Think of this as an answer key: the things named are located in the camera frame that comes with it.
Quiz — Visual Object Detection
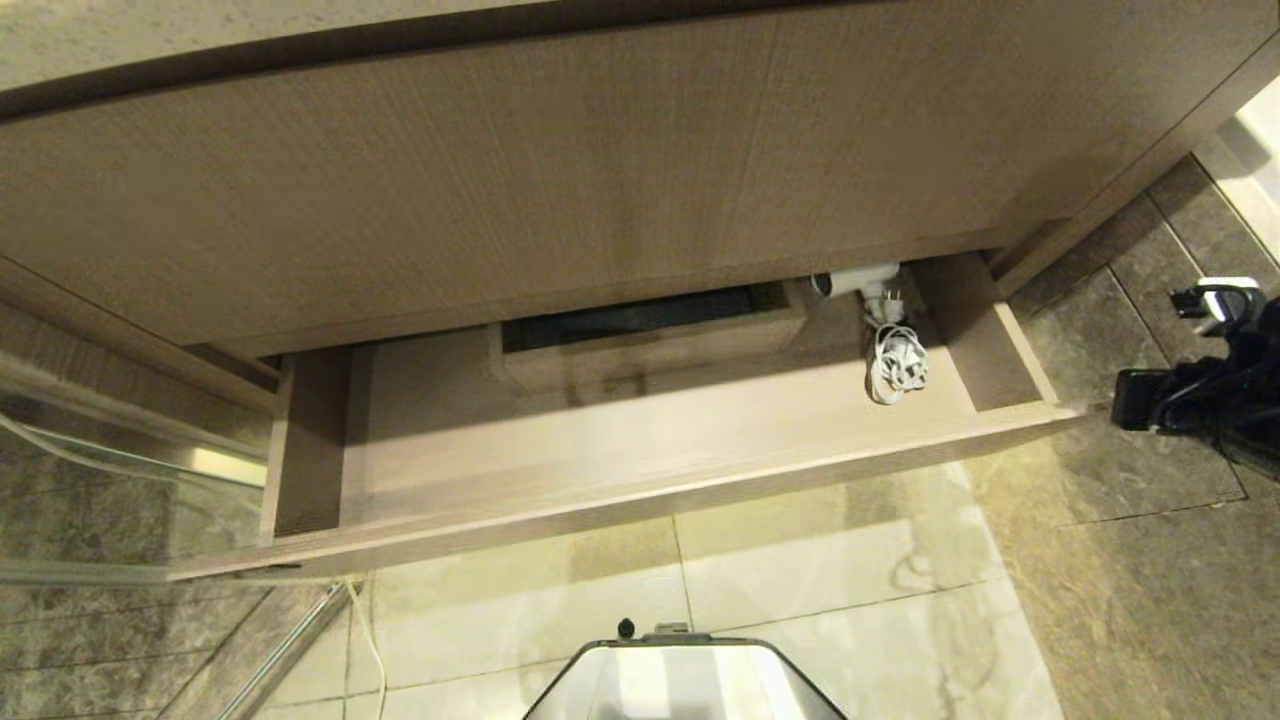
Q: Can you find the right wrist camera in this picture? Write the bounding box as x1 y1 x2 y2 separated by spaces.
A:
1170 277 1267 341

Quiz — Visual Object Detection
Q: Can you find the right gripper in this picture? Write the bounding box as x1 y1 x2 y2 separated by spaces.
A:
1111 352 1241 435

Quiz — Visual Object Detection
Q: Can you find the stone countertop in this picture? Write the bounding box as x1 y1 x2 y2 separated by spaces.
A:
0 0 861 119

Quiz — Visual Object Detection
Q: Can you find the wooden inner drawer compartment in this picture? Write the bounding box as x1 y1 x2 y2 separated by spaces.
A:
488 282 811 397

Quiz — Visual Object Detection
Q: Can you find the wooden drawer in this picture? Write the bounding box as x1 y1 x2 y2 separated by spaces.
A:
168 250 1093 584

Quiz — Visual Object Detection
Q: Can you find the wooden vanity cabinet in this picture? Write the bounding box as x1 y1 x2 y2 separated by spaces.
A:
0 0 1280 421

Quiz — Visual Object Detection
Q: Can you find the white hair dryer with cord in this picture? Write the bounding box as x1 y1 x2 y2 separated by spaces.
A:
810 262 933 407

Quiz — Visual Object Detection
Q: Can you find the white cable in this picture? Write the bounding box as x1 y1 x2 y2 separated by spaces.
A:
344 577 390 720

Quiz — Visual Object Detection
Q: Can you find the glass shower door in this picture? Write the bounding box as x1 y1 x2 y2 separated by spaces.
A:
0 345 357 720

